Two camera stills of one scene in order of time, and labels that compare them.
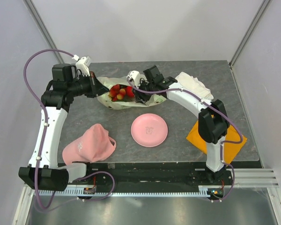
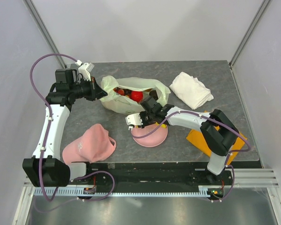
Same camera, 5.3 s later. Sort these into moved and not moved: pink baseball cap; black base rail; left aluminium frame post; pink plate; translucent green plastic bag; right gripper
Moved: translucent green plastic bag; right gripper
Not moved: pink baseball cap; pink plate; black base rail; left aluminium frame post
